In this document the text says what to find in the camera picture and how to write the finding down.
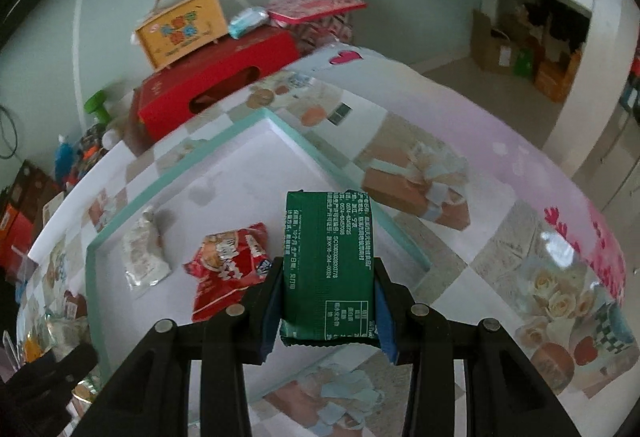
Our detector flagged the red snack packet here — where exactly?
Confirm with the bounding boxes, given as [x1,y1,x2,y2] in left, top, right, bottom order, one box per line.
[183,223,271,322]

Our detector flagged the green snack packet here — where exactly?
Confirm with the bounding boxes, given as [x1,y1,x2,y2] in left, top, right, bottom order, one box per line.
[280,190,375,346]

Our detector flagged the white calligraphy snack packet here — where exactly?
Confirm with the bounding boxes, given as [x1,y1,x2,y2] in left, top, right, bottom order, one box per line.
[122,206,171,298]

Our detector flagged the black cable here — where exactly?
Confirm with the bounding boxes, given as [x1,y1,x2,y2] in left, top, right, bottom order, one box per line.
[0,103,21,162]

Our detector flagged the yellow cake clear packet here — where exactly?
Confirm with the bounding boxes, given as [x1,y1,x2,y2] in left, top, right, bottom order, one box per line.
[23,334,44,363]

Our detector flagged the large red gift box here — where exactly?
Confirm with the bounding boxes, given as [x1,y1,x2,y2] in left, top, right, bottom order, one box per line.
[137,26,299,142]

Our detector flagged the brown cardboard boxes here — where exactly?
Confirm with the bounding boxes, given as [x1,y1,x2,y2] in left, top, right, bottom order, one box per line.
[470,9,584,104]

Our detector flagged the red patterned pouch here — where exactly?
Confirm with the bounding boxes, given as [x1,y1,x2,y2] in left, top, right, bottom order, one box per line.
[267,0,368,56]

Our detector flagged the green dumbbell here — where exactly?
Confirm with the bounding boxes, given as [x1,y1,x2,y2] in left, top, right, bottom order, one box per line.
[84,90,112,125]

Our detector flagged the yellow wooden carry box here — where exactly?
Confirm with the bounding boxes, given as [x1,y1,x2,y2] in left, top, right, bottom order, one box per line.
[134,0,228,72]

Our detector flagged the blue wipes packet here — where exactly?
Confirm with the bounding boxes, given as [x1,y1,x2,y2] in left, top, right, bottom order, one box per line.
[228,6,270,40]

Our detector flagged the pile of small toys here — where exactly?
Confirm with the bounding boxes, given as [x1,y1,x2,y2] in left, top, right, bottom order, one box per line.
[64,123,122,191]

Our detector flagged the blue drink bottle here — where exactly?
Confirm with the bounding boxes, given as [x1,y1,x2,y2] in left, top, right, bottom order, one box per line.
[54,135,75,187]

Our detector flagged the teal shallow tray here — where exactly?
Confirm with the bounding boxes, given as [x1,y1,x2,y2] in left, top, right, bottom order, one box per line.
[84,106,434,387]

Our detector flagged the red gift box left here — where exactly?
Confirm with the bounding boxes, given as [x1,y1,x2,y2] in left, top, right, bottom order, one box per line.
[0,161,61,275]

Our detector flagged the steamed bun clear packet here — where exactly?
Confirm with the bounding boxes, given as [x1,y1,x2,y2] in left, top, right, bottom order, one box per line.
[44,310,91,361]

